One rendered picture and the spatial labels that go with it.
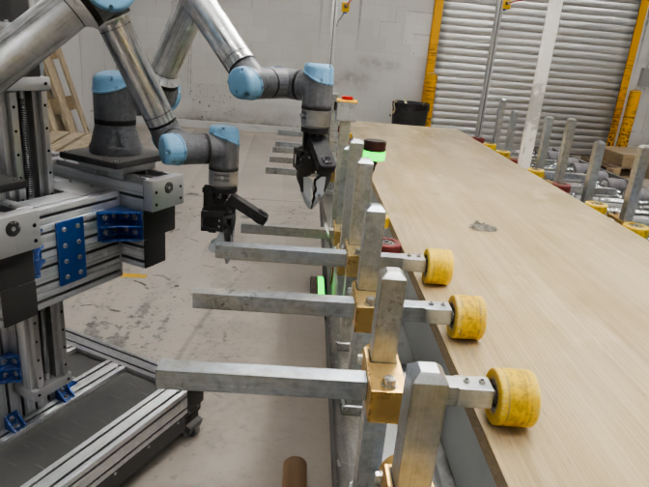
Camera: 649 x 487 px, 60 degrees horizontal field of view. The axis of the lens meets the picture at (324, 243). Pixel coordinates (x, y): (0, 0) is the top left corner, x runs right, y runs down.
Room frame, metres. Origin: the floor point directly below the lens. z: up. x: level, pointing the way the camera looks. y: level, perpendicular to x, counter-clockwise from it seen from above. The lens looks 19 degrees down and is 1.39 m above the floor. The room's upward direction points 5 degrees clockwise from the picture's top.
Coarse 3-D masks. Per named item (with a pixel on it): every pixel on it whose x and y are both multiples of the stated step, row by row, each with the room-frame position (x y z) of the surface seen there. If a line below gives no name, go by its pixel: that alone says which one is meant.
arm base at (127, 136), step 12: (96, 120) 1.63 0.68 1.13; (96, 132) 1.62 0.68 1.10; (108, 132) 1.61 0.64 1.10; (120, 132) 1.62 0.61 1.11; (132, 132) 1.65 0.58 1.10; (96, 144) 1.60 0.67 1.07; (108, 144) 1.60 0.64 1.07; (120, 144) 1.61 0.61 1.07; (132, 144) 1.63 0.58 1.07; (108, 156) 1.59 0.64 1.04; (120, 156) 1.60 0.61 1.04; (132, 156) 1.63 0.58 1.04
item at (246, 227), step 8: (240, 224) 1.66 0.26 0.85; (248, 224) 1.66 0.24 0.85; (256, 224) 1.66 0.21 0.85; (272, 224) 1.68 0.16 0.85; (280, 224) 1.68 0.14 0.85; (288, 224) 1.69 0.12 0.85; (240, 232) 1.65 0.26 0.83; (248, 232) 1.66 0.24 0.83; (256, 232) 1.66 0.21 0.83; (264, 232) 1.66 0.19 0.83; (272, 232) 1.66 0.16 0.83; (280, 232) 1.66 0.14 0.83; (288, 232) 1.66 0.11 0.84; (296, 232) 1.66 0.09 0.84; (304, 232) 1.66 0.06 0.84; (312, 232) 1.67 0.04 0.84; (320, 232) 1.67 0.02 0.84
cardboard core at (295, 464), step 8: (296, 456) 1.56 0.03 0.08; (288, 464) 1.53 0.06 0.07; (296, 464) 1.53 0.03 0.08; (304, 464) 1.55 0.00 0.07; (288, 472) 1.49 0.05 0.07; (296, 472) 1.49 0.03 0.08; (304, 472) 1.51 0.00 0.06; (288, 480) 1.46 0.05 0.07; (296, 480) 1.45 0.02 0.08; (304, 480) 1.47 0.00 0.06
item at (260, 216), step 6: (234, 198) 1.40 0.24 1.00; (240, 198) 1.43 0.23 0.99; (234, 204) 1.40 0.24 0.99; (240, 204) 1.40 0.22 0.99; (246, 204) 1.41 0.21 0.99; (252, 204) 1.44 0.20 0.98; (240, 210) 1.40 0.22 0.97; (246, 210) 1.40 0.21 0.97; (252, 210) 1.40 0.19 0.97; (258, 210) 1.42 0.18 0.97; (252, 216) 1.40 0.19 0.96; (258, 216) 1.40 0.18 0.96; (264, 216) 1.40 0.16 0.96; (258, 222) 1.40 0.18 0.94; (264, 222) 1.41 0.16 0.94
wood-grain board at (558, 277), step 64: (384, 128) 3.84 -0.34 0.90; (384, 192) 2.02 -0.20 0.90; (448, 192) 2.10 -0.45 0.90; (512, 192) 2.20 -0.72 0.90; (512, 256) 1.42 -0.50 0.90; (576, 256) 1.47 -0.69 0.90; (640, 256) 1.52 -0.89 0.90; (512, 320) 1.03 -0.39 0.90; (576, 320) 1.06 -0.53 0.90; (640, 320) 1.09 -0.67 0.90; (576, 384) 0.81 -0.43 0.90; (640, 384) 0.83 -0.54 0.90; (512, 448) 0.63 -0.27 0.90; (576, 448) 0.64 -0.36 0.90; (640, 448) 0.66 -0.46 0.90
